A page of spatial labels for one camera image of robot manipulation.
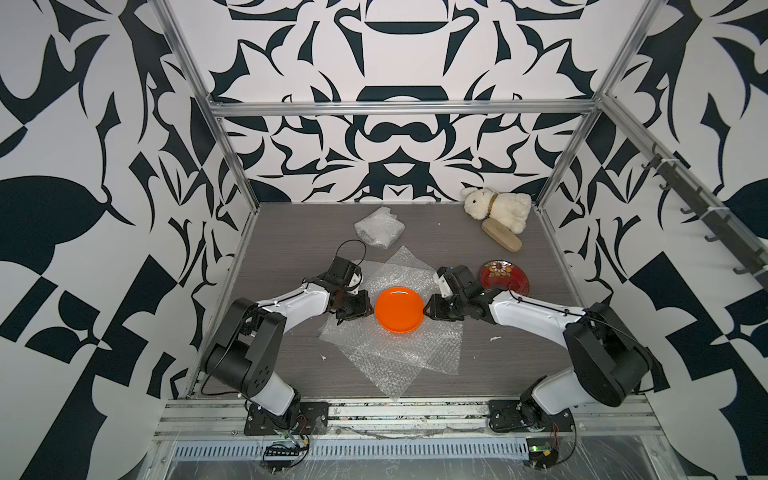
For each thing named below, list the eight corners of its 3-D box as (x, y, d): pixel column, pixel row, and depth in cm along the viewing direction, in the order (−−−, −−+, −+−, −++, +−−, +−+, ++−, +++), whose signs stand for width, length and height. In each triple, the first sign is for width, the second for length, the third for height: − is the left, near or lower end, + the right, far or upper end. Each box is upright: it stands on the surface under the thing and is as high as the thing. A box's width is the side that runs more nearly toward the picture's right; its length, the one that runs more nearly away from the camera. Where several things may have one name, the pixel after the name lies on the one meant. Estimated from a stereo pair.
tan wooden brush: (514, 255, 106) (516, 251, 104) (477, 227, 114) (479, 222, 112) (525, 246, 109) (527, 241, 107) (488, 219, 117) (490, 214, 115)
